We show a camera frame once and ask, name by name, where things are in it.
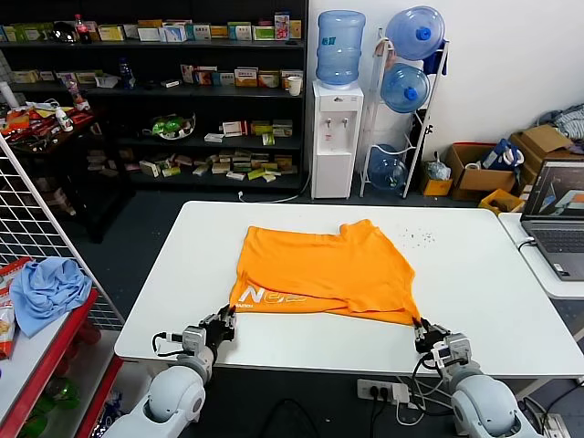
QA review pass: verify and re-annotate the cola bottle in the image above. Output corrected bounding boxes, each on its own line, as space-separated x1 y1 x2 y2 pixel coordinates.
72 13 92 46

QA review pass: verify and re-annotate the light blue cloth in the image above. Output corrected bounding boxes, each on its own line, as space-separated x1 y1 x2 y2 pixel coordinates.
8 256 94 339

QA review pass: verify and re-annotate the orange t-shirt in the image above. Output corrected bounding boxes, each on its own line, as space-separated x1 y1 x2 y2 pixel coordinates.
227 218 422 328

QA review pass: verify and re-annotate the small white side table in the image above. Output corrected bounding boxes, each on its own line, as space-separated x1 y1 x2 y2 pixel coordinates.
496 212 584 300

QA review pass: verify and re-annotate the blue and white box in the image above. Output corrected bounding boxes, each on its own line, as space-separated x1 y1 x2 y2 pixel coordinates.
158 23 188 43

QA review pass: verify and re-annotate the dark glass bowl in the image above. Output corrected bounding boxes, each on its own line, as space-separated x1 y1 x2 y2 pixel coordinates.
50 20 77 46

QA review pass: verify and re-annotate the blue bag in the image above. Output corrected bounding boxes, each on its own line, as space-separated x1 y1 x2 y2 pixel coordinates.
479 138 526 171

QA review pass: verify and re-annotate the large white table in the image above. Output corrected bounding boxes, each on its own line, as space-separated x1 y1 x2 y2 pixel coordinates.
113 200 584 410

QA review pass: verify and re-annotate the upright blue water bottle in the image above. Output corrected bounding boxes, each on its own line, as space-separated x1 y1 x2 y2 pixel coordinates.
316 9 367 90

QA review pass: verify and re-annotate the crumpled plastic bag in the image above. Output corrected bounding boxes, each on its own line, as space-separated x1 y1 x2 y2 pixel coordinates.
426 152 452 182

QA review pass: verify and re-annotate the red snack bag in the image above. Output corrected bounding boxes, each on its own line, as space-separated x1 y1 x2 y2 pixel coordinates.
0 257 33 361

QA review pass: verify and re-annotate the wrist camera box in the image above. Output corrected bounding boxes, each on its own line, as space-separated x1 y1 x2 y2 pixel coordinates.
182 324 206 355
433 332 472 369

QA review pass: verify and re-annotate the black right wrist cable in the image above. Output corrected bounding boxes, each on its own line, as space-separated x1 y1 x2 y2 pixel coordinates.
412 353 446 380

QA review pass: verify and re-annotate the dark blue hanging cloth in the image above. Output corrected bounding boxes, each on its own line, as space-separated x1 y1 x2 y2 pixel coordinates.
423 45 449 77

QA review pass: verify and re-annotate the white water dispenser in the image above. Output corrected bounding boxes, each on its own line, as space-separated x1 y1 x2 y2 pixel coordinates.
310 79 365 201

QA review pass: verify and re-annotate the orange snack bag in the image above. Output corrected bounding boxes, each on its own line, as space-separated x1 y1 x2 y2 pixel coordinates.
3 109 32 134

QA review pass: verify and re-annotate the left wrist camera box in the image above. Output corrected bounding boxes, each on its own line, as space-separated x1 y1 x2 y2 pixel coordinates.
182 324 206 355

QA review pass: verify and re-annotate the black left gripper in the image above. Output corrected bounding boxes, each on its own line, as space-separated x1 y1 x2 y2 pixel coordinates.
200 304 236 346

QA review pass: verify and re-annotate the white floor cable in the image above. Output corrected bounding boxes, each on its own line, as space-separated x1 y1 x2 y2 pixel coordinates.
236 180 314 204

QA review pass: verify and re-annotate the black floor cable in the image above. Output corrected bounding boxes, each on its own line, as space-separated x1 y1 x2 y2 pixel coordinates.
262 397 320 438

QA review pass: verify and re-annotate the pile of grey-blue clothes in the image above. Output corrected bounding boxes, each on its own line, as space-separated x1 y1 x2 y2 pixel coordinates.
534 103 584 154

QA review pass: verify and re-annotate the white jug rack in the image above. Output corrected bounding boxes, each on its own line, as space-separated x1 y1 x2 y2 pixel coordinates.
359 26 451 200

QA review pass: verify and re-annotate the white power strip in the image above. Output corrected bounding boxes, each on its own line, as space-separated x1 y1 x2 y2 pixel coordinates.
356 378 428 410

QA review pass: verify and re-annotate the green plastic bottle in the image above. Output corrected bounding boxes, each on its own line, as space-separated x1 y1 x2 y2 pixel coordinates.
43 376 81 412

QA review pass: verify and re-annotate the blue snack package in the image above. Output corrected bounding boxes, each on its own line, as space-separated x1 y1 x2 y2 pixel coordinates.
98 390 131 433

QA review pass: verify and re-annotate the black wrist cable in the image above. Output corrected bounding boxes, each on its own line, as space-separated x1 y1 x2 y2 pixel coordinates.
152 331 186 360
412 353 446 380

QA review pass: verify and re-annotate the white bottle with green label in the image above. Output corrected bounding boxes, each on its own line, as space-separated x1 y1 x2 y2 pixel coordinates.
55 105 74 133

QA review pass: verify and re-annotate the black shelf unit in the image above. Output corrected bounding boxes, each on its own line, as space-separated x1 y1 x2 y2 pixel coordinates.
0 0 309 193

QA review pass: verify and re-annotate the bottle with pink label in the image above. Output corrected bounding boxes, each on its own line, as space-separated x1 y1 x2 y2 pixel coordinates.
63 75 90 110

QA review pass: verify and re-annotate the yellow plastic bin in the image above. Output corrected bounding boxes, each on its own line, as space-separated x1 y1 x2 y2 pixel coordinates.
477 188 526 214

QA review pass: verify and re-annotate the long green box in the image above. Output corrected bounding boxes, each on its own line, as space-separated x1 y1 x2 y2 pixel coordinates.
16 23 54 43

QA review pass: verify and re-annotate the dark blue bottle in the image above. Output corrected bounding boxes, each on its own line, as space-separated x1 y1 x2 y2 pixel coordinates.
118 57 136 90

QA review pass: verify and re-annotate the cardboard box with orange rim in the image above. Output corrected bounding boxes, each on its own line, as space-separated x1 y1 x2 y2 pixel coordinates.
444 141 519 203

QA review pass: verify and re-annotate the blue water jug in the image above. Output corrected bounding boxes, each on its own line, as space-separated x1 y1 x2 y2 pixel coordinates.
367 143 410 192
380 62 431 114
385 5 446 61

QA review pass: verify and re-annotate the white wire grid panel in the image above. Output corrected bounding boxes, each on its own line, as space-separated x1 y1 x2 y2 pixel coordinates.
0 134 127 329

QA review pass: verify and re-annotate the pink and white carton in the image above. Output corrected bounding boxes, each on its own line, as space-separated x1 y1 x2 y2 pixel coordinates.
273 12 291 42

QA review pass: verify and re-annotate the grey laptop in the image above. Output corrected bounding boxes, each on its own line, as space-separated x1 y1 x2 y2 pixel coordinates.
519 159 584 282

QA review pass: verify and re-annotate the red and blue box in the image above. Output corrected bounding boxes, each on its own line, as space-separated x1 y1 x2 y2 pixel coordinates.
193 67 220 87

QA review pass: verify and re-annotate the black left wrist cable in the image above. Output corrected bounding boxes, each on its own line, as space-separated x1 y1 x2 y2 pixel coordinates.
152 331 186 360

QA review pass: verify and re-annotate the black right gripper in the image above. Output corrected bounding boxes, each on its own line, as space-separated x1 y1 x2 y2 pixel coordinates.
412 318 451 353

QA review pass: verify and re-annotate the green and white bowl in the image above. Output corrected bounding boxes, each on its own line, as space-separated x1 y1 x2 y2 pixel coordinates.
141 112 197 141

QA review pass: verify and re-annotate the grey power strip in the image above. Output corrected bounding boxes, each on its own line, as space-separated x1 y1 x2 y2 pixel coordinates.
537 410 576 433

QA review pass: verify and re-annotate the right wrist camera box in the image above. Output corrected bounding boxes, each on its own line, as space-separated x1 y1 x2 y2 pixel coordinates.
433 332 472 369

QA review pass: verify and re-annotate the plain brown cardboard box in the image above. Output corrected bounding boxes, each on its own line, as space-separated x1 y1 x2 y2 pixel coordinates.
509 123 579 183

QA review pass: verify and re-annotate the small yellow box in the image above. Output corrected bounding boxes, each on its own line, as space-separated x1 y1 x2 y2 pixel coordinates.
419 175 454 197

